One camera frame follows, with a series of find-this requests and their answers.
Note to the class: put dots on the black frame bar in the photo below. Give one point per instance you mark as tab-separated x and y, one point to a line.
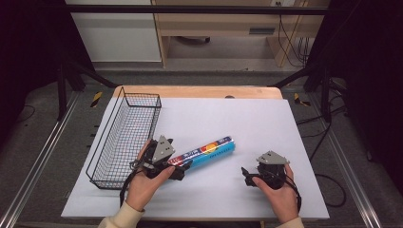
196	9

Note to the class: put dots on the white cabinet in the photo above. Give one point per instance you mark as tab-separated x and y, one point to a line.
117	34

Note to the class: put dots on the wooden desk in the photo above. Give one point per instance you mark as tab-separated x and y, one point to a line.
221	22

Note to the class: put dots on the black metal stand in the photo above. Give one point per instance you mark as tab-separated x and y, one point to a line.
63	91
324	91

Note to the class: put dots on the wooden table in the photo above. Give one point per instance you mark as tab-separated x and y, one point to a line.
196	91

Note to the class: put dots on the black curtain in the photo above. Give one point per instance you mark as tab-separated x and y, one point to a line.
28	57
370	79

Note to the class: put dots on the person's left hand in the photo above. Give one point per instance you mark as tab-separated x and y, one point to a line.
144	186

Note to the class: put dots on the aluminium floor rail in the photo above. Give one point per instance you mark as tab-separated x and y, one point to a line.
38	158
348	164

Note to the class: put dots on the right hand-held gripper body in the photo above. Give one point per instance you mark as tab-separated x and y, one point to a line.
272	167

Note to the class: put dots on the long blue wrap box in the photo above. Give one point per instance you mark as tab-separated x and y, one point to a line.
207	152

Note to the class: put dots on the person's right hand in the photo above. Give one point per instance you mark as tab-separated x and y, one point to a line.
282	199

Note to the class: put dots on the white table mat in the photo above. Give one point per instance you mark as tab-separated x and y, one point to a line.
240	133

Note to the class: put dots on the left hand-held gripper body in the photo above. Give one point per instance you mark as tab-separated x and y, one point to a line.
162	148

